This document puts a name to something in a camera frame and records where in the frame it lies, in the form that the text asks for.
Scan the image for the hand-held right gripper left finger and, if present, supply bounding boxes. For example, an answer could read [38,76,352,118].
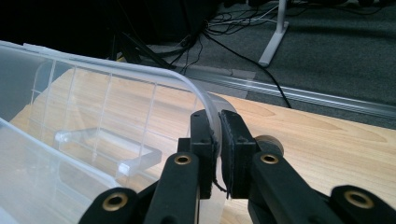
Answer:
[177,108,219,201]

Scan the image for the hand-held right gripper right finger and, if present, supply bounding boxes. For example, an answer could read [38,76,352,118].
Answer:
[219,108,261,200]

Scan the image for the clear plastic storage box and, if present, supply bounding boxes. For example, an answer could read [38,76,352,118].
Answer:
[0,39,238,224]

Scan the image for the black tripod stand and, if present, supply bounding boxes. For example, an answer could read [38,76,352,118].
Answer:
[106,29,177,71]

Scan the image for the white table leg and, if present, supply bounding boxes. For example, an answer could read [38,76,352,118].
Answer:
[257,0,290,68]

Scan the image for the thin black floor cable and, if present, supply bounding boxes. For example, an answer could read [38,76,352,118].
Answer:
[203,30,293,109]

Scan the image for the aluminium floor rail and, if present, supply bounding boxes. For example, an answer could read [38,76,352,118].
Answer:
[178,65,396,121]

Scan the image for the bundle of floor cables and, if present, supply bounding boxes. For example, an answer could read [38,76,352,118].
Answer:
[172,0,396,76]

